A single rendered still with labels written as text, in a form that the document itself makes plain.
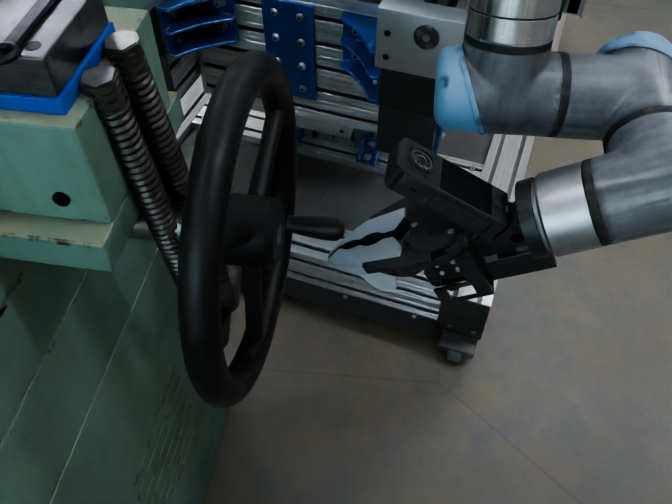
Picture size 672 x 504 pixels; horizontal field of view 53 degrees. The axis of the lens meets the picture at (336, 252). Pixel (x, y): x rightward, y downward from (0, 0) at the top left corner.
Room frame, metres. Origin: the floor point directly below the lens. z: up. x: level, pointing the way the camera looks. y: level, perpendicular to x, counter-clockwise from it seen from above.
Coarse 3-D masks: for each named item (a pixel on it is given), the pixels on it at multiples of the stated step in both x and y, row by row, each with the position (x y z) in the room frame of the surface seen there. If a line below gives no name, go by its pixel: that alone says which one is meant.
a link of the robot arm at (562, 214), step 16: (544, 176) 0.41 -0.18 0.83; (560, 176) 0.40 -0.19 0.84; (576, 176) 0.39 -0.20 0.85; (544, 192) 0.39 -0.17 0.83; (560, 192) 0.39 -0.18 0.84; (576, 192) 0.38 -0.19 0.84; (544, 208) 0.38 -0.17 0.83; (560, 208) 0.37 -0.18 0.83; (576, 208) 0.37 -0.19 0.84; (544, 224) 0.37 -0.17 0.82; (560, 224) 0.37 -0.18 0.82; (576, 224) 0.36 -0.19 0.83; (592, 224) 0.36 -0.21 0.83; (544, 240) 0.37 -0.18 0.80; (560, 240) 0.36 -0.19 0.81; (576, 240) 0.36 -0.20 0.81; (592, 240) 0.36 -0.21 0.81; (560, 256) 0.37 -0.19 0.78
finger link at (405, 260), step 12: (408, 252) 0.39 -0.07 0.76; (432, 252) 0.38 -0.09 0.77; (372, 264) 0.39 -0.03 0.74; (384, 264) 0.38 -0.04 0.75; (396, 264) 0.38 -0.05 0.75; (408, 264) 0.37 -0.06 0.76; (420, 264) 0.37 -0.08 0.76; (432, 264) 0.37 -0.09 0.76; (396, 276) 0.37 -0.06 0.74; (408, 276) 0.37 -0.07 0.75
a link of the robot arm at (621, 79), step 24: (600, 48) 0.54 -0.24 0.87; (624, 48) 0.51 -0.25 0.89; (648, 48) 0.51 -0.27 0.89; (576, 72) 0.48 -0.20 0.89; (600, 72) 0.48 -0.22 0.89; (624, 72) 0.48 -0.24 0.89; (648, 72) 0.48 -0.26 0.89; (576, 96) 0.46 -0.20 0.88; (600, 96) 0.46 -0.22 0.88; (624, 96) 0.46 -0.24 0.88; (648, 96) 0.45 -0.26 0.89; (576, 120) 0.45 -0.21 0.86; (600, 120) 0.45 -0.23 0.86; (624, 120) 0.44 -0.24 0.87
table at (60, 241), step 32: (128, 0) 0.63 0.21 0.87; (128, 192) 0.36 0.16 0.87; (0, 224) 0.32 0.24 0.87; (32, 224) 0.32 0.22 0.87; (64, 224) 0.32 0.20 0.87; (96, 224) 0.32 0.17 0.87; (128, 224) 0.34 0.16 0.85; (0, 256) 0.31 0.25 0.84; (32, 256) 0.31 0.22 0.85; (64, 256) 0.31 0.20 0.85; (96, 256) 0.30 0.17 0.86
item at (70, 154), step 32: (160, 64) 0.45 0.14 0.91; (0, 128) 0.33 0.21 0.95; (32, 128) 0.33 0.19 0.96; (64, 128) 0.32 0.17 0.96; (96, 128) 0.34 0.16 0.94; (0, 160) 0.33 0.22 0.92; (32, 160) 0.33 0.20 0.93; (64, 160) 0.32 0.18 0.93; (96, 160) 0.33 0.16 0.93; (0, 192) 0.33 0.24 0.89; (32, 192) 0.33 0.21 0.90; (64, 192) 0.32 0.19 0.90; (96, 192) 0.32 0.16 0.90
